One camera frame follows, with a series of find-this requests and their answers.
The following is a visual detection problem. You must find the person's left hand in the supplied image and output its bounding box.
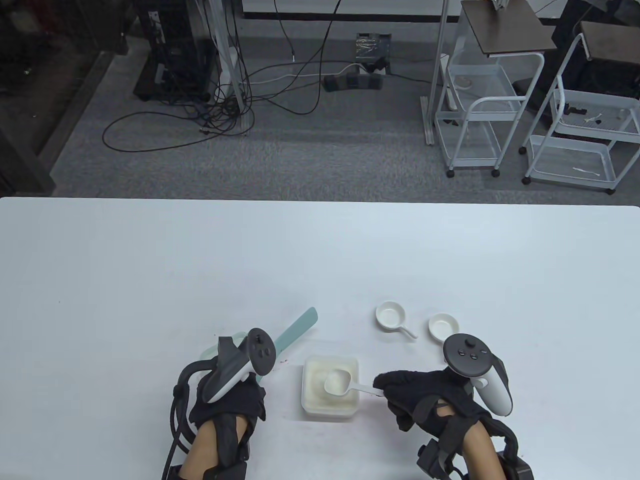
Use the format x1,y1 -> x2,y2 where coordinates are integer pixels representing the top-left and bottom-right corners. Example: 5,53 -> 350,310
188,379 -> 267,427

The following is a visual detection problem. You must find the person's left forearm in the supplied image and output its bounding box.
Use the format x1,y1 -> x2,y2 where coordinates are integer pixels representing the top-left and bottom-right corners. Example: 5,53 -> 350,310
180,415 -> 251,468

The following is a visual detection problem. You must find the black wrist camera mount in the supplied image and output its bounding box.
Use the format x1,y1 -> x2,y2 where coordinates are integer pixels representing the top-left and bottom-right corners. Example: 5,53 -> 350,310
495,447 -> 535,480
167,462 -> 248,480

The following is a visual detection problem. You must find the silver aluminium frame post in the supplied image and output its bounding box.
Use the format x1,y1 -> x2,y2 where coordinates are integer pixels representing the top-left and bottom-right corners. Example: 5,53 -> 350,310
421,0 -> 452,146
197,0 -> 256,135

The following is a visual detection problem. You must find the black floor outlet box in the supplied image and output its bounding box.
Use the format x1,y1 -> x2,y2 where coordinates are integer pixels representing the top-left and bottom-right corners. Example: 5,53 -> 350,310
356,33 -> 392,72

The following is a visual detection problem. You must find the black glove sensor box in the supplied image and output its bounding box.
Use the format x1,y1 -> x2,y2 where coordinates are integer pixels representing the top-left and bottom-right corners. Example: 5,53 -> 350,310
416,440 -> 458,480

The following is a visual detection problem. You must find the white sugar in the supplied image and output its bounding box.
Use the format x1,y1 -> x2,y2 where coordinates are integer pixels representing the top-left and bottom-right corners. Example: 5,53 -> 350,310
305,359 -> 357,408

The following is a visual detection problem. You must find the person's right hand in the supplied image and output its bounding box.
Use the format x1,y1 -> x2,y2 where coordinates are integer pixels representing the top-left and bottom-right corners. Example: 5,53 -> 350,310
372,369 -> 507,440

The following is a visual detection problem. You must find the white cart with brown top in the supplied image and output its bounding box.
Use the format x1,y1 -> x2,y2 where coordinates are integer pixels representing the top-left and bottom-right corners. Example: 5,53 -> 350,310
520,21 -> 640,196
433,0 -> 559,179

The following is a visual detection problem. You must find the clear container lid green rim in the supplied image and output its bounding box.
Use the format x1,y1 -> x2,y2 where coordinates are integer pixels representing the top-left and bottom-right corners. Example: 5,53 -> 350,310
200,331 -> 250,373

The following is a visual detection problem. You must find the white coffee spoon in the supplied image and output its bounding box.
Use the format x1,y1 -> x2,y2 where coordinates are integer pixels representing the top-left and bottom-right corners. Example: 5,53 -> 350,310
324,368 -> 387,398

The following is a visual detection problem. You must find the white floor cable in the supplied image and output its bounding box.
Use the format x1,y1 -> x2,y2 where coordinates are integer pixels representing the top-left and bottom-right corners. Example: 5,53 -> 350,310
247,62 -> 362,86

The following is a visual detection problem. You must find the person's right forearm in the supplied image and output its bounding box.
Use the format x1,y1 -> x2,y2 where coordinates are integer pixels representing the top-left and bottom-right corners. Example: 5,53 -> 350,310
460,420 -> 506,480

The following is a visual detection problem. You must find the white round measuring scoop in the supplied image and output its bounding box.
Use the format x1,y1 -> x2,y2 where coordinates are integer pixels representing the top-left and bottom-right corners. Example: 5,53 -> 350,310
428,313 -> 460,343
375,301 -> 419,340

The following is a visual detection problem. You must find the black glove cable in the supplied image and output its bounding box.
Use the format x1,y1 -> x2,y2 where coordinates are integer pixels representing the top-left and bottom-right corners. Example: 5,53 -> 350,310
162,361 -> 217,480

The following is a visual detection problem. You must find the black equipment rack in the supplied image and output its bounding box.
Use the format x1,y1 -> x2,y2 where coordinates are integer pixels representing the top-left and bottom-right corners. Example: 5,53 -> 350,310
132,0 -> 222,104

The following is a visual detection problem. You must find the black foot pedal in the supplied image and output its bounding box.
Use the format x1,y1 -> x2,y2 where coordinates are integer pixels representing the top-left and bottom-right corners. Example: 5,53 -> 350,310
322,72 -> 385,94

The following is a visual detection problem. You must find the grey white VR controller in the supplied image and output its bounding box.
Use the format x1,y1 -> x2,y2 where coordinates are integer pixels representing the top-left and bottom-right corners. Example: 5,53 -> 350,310
443,333 -> 514,417
204,327 -> 278,405

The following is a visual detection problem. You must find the mint green dessert spatula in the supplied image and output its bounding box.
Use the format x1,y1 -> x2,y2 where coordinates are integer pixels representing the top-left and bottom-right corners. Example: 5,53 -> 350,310
252,307 -> 319,388

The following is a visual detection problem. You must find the white desk with black edge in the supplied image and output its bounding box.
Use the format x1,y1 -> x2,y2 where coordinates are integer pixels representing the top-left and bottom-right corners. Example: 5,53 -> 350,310
241,0 -> 462,24

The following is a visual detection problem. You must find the bundle of black cables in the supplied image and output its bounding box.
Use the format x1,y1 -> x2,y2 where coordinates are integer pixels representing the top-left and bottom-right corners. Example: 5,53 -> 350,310
102,0 -> 346,153

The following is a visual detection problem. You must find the clear plastic sugar container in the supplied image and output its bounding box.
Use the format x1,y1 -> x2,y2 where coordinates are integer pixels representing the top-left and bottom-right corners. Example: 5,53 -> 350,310
301,354 -> 361,422

